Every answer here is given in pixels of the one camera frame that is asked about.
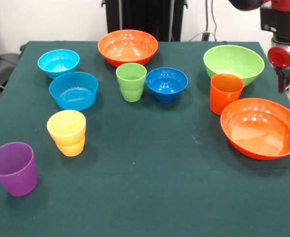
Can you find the dark blue plastic bowl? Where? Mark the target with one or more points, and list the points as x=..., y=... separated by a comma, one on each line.
x=166, y=86

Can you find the yellow plastic cup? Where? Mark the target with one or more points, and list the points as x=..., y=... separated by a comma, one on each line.
x=68, y=143

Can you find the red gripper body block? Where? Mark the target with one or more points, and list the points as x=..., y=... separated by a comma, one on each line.
x=280, y=57

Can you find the orange plastic bowl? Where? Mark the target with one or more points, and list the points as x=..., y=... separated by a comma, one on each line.
x=258, y=133
x=127, y=47

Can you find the orange plastic cup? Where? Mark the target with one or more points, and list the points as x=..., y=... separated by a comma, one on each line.
x=221, y=98

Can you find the green plastic bowl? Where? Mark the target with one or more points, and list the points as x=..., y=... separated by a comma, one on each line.
x=233, y=61

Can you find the green plastic cup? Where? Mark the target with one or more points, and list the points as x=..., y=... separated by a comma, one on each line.
x=131, y=91

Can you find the light blue plastic bowl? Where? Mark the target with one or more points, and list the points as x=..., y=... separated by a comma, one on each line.
x=58, y=61

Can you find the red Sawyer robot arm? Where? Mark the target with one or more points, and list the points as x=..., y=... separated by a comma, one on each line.
x=283, y=24

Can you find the purple plastic cup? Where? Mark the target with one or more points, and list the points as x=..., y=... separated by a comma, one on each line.
x=16, y=177

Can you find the blue ribbed plastic bowl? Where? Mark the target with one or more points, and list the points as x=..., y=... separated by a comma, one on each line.
x=73, y=98

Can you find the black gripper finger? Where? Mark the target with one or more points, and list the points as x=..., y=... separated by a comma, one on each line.
x=280, y=80

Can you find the black power plug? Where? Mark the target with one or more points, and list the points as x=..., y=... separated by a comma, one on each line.
x=205, y=36

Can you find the dark green tablecloth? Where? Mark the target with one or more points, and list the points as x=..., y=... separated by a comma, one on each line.
x=145, y=185

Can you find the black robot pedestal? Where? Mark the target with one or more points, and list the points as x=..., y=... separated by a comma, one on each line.
x=145, y=19

